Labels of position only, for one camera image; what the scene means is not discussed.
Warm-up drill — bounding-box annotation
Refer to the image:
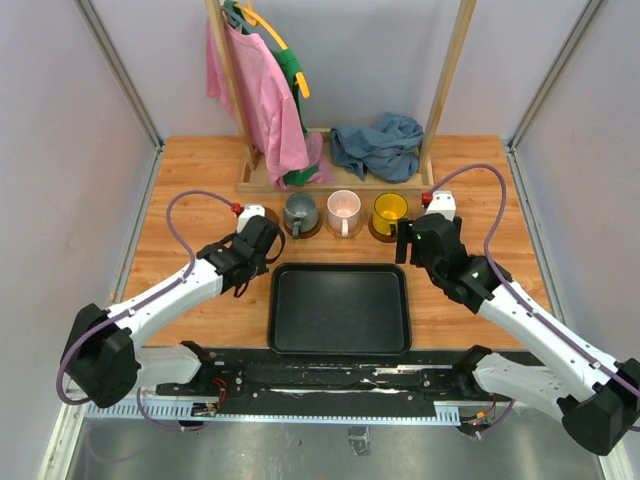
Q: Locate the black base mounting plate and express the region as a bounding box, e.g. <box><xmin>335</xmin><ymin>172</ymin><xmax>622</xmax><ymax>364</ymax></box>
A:
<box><xmin>153</xmin><ymin>349</ymin><xmax>495</xmax><ymax>400</ymax></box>

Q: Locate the yellow glass mug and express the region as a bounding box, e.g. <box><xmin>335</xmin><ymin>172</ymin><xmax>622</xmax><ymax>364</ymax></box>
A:
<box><xmin>372</xmin><ymin>192</ymin><xmax>409</xmax><ymax>239</ymax></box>

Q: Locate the grey ceramic mug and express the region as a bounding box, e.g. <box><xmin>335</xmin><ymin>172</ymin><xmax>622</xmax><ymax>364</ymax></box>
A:
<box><xmin>283</xmin><ymin>193</ymin><xmax>319</xmax><ymax>236</ymax></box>

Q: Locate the brown wooden coaster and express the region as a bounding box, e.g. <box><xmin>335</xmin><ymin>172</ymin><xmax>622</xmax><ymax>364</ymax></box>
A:
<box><xmin>284</xmin><ymin>219</ymin><xmax>322</xmax><ymax>240</ymax></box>
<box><xmin>368</xmin><ymin>217</ymin><xmax>405</xmax><ymax>243</ymax></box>

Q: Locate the woven rattan coaster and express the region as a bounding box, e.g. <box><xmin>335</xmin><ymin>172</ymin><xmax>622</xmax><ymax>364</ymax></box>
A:
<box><xmin>327</xmin><ymin>219</ymin><xmax>363</xmax><ymax>239</ymax></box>

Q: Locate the wooden clothes rack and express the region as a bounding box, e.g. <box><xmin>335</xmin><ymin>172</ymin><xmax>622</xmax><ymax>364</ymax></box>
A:
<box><xmin>206</xmin><ymin>1</ymin><xmax>475</xmax><ymax>194</ymax></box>

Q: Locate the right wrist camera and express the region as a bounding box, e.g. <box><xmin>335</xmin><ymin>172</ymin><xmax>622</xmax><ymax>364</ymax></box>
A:
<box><xmin>425</xmin><ymin>190</ymin><xmax>456</xmax><ymax>221</ymax></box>

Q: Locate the green garment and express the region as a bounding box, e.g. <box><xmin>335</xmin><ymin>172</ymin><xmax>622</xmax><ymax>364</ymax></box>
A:
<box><xmin>221</xmin><ymin>0</ymin><xmax>321</xmax><ymax>187</ymax></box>

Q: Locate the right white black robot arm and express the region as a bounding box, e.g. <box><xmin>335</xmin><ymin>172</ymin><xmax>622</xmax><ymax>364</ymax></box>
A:
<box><xmin>396</xmin><ymin>213</ymin><xmax>639</xmax><ymax>456</ymax></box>

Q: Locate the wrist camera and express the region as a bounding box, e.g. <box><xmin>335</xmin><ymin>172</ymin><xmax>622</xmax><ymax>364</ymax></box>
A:
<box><xmin>425</xmin><ymin>190</ymin><xmax>456</xmax><ymax>221</ymax></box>
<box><xmin>236</xmin><ymin>204</ymin><xmax>266</xmax><ymax>233</ymax></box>

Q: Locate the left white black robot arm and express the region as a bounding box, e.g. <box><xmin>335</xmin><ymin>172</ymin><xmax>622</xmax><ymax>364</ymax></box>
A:
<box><xmin>58</xmin><ymin>215</ymin><xmax>285</xmax><ymax>408</ymax></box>

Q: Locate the blue crumpled cloth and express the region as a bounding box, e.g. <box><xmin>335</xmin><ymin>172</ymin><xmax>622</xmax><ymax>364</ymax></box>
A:
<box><xmin>329</xmin><ymin>112</ymin><xmax>424</xmax><ymax>184</ymax></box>

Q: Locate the pink ceramic mug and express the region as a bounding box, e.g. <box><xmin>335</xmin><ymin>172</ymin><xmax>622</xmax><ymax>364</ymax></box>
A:
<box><xmin>327</xmin><ymin>190</ymin><xmax>362</xmax><ymax>223</ymax></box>

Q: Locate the yellow clothes hanger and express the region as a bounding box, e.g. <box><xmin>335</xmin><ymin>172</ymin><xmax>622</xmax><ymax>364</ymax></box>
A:
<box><xmin>235</xmin><ymin>1</ymin><xmax>311</xmax><ymax>99</ymax></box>

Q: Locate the grey slotted cable duct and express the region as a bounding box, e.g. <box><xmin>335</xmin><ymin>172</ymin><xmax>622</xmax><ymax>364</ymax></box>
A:
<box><xmin>85</xmin><ymin>399</ymin><xmax>462</xmax><ymax>428</ymax></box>

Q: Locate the black plastic tray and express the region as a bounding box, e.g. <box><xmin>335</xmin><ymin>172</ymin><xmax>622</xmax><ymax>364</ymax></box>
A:
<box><xmin>267</xmin><ymin>263</ymin><xmax>411</xmax><ymax>356</ymax></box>

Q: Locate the pink shirt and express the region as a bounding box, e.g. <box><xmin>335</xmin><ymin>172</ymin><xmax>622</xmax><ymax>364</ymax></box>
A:
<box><xmin>205</xmin><ymin>18</ymin><xmax>338</xmax><ymax>188</ymax></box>

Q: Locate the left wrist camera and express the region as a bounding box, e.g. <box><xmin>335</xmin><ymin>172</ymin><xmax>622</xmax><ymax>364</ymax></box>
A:
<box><xmin>236</xmin><ymin>204</ymin><xmax>266</xmax><ymax>233</ymax></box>

